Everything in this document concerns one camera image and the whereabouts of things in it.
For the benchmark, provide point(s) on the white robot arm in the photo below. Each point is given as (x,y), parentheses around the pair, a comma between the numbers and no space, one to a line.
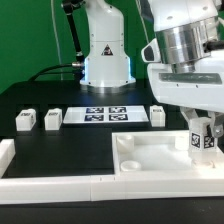
(185,59)

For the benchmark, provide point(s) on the white square tabletop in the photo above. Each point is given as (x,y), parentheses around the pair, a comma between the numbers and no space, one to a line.
(157,151)

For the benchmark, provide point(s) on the white U-shaped obstacle fence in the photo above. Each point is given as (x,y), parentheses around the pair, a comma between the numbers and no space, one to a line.
(196,182)

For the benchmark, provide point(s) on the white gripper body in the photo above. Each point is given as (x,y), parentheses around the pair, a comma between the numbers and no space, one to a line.
(202,89)

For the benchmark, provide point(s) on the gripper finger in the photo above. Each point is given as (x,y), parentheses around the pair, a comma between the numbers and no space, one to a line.
(189,114)
(216,125)

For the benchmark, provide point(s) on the white AprilTag base plate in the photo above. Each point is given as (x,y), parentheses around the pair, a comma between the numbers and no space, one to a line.
(105,114)

